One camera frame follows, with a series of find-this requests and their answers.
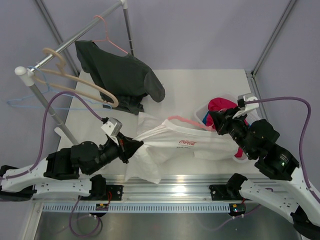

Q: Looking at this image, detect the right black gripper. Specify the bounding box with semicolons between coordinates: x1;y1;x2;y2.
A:
210;105;256;158

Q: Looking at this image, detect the beige wooden hanger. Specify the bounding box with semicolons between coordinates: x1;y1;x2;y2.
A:
29;47;119;108

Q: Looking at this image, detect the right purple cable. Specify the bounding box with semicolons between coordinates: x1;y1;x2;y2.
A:
199;95;320;231

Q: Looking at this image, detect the dark grey t-shirt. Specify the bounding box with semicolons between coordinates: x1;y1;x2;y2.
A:
74;40;166;115

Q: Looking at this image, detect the purple cable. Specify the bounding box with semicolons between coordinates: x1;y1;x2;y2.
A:
0;90;105;237
199;95;320;231

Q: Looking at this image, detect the silver clothes rack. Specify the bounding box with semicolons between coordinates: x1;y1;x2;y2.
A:
14;0;134;144

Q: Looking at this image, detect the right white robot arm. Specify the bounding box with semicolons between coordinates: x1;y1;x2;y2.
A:
209;107;320;240

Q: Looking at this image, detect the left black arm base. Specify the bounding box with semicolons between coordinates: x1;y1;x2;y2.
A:
80;184;124;201

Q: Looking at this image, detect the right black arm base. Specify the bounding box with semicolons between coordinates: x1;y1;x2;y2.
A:
209;184;246;201

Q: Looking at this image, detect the white slotted cable duct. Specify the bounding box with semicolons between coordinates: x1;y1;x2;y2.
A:
42;202;231;213

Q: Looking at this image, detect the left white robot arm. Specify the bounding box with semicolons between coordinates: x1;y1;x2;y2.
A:
0;133;144;202

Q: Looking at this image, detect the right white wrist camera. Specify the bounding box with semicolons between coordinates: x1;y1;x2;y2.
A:
232;93;259;119

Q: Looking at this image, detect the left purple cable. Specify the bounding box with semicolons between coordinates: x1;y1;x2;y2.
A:
0;90;105;237

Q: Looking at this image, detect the white plastic basket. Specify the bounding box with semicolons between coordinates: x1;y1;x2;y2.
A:
193;92;261;163

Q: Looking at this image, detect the pink plastic hanger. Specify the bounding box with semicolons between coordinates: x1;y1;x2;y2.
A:
167;115;215;132

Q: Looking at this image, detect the white Coca-Cola t-shirt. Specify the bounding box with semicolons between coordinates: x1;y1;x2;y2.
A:
124;112;239;184

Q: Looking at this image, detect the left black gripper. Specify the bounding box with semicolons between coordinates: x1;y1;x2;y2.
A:
85;132;143;176

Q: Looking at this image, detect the aluminium mounting rail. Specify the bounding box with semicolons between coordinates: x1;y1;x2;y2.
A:
32;173;300;204

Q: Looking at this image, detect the pink wire hanger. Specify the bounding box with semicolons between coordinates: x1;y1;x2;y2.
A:
91;14;130;55

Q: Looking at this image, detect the magenta cloth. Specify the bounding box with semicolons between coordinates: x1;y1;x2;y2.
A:
206;97;246;158

